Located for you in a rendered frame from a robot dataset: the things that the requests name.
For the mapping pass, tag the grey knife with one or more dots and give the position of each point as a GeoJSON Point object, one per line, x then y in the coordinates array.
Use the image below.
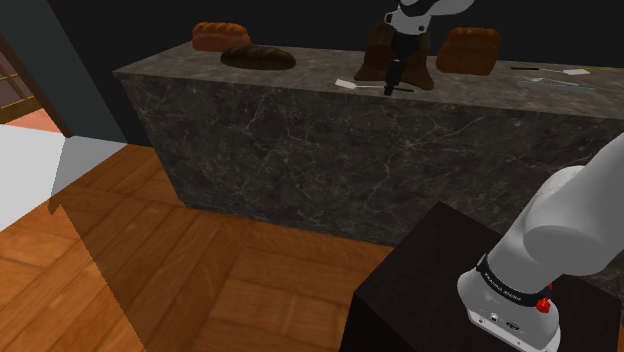
{"type": "Point", "coordinates": [556, 86]}

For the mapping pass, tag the reddish-brown square bread loaf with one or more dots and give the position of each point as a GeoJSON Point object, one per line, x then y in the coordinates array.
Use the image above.
{"type": "Point", "coordinates": [469, 51]}

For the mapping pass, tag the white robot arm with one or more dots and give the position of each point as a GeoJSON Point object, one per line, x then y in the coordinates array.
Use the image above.
{"type": "Point", "coordinates": [560, 229]}

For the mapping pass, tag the dark brown tall bread loaf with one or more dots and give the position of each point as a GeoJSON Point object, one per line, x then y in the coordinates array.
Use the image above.
{"type": "Point", "coordinates": [375, 58]}

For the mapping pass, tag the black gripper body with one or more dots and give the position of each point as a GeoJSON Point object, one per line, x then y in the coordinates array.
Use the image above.
{"type": "Point", "coordinates": [405, 45]}

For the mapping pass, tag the orange-brown bread loaf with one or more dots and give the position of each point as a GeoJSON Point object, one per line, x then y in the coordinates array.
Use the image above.
{"type": "Point", "coordinates": [219, 36]}

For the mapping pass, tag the dark robot stand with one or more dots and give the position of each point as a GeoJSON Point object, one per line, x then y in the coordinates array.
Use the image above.
{"type": "Point", "coordinates": [419, 282]}

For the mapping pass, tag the dark oval bread loaf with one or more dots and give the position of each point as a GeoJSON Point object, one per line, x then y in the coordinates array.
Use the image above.
{"type": "Point", "coordinates": [258, 58]}

